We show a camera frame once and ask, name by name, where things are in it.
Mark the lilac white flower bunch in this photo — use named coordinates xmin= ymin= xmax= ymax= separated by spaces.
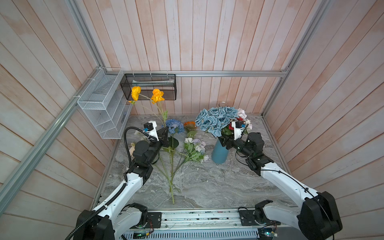
xmin=237 ymin=109 xmax=253 ymax=133

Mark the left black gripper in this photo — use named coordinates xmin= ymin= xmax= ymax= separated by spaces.
xmin=146 ymin=125 xmax=169 ymax=165

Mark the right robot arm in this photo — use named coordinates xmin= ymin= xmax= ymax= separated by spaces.
xmin=219 ymin=133 xmax=343 ymax=240

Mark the yellow flower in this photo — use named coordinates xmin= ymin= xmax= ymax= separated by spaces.
xmin=129 ymin=86 xmax=168 ymax=127

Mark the blue hydrangea flower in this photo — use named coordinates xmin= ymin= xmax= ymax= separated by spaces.
xmin=166 ymin=119 xmax=184 ymax=204

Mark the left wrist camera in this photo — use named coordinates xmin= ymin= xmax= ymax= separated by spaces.
xmin=144 ymin=121 xmax=159 ymax=142

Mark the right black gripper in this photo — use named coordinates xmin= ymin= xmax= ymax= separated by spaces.
xmin=217 ymin=128 xmax=252 ymax=160

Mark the white wire mesh shelf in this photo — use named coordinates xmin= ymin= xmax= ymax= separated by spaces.
xmin=78 ymin=68 xmax=132 ymax=140

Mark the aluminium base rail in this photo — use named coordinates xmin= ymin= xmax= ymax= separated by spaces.
xmin=118 ymin=208 xmax=306 ymax=240

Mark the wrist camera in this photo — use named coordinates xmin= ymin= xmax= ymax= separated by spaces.
xmin=234 ymin=126 xmax=245 ymax=141
xmin=144 ymin=121 xmax=159 ymax=142

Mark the dusty blue rose bunch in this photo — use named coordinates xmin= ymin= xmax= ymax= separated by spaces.
xmin=195 ymin=107 xmax=239 ymax=138

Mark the clear glass vase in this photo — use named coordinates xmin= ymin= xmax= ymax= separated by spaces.
xmin=218 ymin=102 xmax=229 ymax=107

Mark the teal ceramic vase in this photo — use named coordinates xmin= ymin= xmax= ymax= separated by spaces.
xmin=211 ymin=139 xmax=229 ymax=165

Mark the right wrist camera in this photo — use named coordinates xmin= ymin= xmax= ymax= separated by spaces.
xmin=234 ymin=126 xmax=245 ymax=141

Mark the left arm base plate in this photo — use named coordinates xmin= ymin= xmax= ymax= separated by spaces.
xmin=131 ymin=212 xmax=162 ymax=230

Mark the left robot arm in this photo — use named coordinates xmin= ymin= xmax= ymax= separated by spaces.
xmin=66 ymin=121 xmax=169 ymax=240

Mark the orange flower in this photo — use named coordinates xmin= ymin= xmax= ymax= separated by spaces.
xmin=184 ymin=121 xmax=197 ymax=138

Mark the black corrugated cable hose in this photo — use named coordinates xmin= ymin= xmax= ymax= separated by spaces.
xmin=64 ymin=126 xmax=157 ymax=240

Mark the cream peach carnation bunch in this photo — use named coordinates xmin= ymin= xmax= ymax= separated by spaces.
xmin=129 ymin=143 xmax=136 ymax=157

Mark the black mesh basket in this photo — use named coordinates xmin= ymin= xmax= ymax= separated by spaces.
xmin=120 ymin=73 xmax=177 ymax=101

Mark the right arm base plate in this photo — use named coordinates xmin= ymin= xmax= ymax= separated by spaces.
xmin=238 ymin=207 xmax=281 ymax=227

